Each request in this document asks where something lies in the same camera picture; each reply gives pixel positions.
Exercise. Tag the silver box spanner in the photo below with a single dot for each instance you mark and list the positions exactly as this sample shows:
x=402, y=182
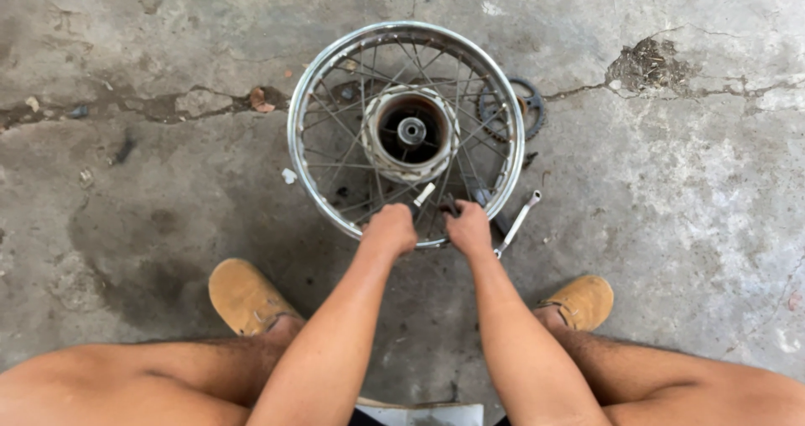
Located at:
x=517, y=223

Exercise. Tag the chrome spoked motorcycle wheel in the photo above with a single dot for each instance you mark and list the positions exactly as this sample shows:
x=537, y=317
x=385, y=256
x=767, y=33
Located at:
x=405, y=133

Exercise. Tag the small white paper scrap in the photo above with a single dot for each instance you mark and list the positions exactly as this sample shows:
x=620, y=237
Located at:
x=289, y=175

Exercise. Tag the tan left shoe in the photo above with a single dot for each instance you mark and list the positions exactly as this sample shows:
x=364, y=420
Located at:
x=246, y=297

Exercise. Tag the small dark spoke tool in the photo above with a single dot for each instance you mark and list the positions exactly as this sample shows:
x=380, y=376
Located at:
x=450, y=207

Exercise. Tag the tan shoe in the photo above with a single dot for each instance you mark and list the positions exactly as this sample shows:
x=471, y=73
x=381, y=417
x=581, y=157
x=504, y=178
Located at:
x=582, y=301
x=246, y=297

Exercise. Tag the person's left fingers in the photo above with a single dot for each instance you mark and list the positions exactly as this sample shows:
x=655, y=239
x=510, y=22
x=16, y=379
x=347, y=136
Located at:
x=390, y=211

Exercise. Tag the tan right shoe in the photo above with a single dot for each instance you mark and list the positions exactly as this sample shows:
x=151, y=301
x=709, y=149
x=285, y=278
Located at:
x=582, y=301

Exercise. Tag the person's leg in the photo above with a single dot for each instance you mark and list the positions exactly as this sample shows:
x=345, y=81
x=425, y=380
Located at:
x=666, y=375
x=135, y=382

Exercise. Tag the person's left leg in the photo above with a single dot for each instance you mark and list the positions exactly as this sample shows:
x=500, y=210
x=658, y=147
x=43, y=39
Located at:
x=135, y=382

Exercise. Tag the person's right hand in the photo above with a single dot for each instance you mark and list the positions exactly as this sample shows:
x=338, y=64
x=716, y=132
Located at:
x=468, y=228

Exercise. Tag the person's right fingers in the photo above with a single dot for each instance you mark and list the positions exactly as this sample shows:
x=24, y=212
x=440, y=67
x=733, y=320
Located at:
x=462, y=209

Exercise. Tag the person's right leg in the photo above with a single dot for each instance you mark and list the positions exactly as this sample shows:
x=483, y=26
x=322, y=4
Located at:
x=666, y=375

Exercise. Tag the person's left hand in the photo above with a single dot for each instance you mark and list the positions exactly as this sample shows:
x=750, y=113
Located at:
x=391, y=229

